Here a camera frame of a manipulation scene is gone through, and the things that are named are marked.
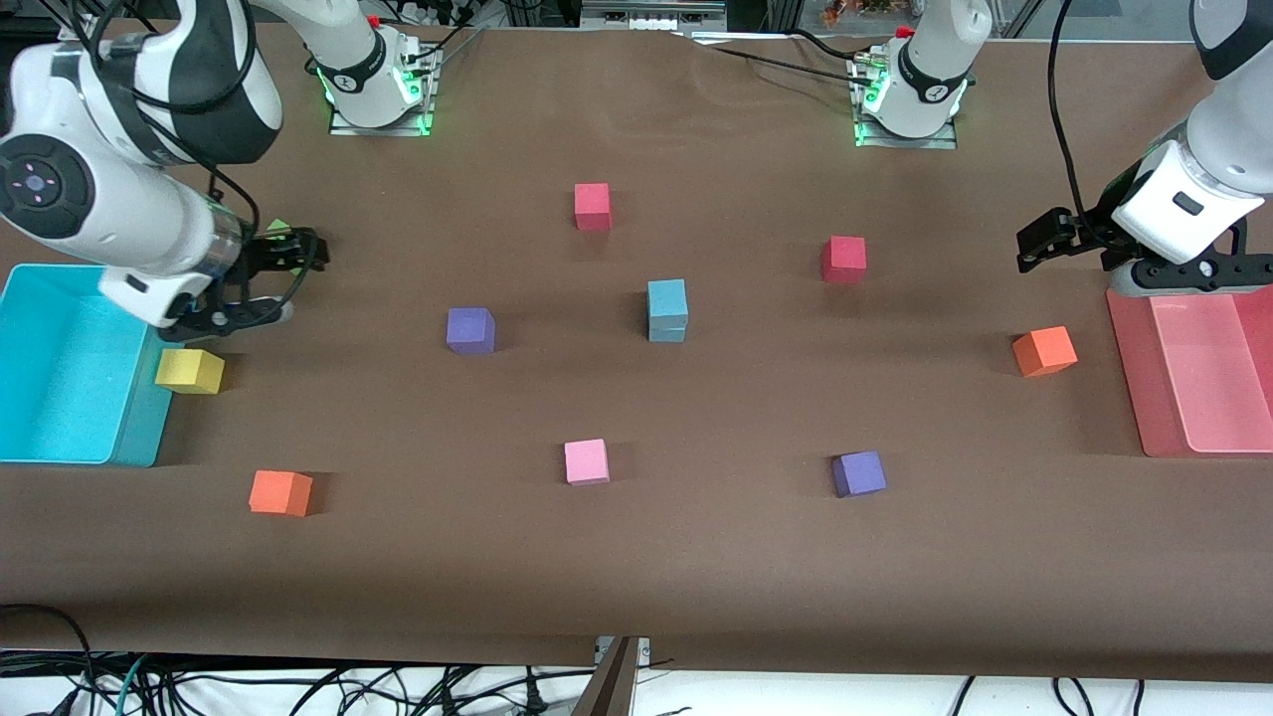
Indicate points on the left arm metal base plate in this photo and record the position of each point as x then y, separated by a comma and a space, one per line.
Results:
940, 143

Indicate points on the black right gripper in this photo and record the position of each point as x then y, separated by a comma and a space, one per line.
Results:
261, 257

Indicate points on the yellow foam block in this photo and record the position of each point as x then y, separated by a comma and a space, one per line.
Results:
189, 370

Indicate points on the pink plastic bin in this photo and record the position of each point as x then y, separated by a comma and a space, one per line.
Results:
1203, 388

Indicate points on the orange foam block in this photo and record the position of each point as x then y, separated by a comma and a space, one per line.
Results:
280, 492
1044, 351

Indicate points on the pink foam block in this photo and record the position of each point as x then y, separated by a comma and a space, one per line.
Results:
586, 461

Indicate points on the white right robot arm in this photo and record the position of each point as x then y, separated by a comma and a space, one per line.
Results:
99, 199

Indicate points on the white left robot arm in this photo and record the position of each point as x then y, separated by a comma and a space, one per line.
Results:
935, 60

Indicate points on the cyan plastic bin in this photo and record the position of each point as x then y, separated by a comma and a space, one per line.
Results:
60, 398

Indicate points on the metal table bracket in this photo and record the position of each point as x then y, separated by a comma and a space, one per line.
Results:
612, 691

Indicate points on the grey power strip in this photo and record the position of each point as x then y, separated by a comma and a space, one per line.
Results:
646, 15

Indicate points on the green foam block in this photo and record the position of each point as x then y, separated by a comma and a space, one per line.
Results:
278, 226

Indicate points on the purple foam block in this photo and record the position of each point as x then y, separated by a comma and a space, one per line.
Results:
858, 473
469, 330

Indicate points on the light blue foam block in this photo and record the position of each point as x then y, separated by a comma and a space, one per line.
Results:
667, 298
666, 334

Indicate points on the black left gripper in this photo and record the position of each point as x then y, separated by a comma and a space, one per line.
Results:
1102, 222

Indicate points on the red foam block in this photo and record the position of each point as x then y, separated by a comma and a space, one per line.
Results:
843, 259
592, 206

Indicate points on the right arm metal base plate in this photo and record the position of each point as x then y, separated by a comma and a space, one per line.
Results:
398, 130

